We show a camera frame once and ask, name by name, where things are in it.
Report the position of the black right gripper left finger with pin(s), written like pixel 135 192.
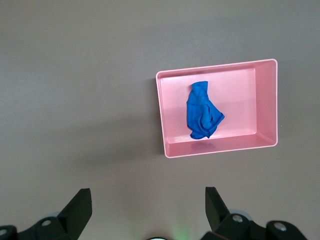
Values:
pixel 71 217

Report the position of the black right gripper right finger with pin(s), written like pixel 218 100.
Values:
pixel 218 217

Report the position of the blue cloth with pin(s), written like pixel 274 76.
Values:
pixel 200 110

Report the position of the pink plastic tray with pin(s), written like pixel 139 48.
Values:
pixel 240 105

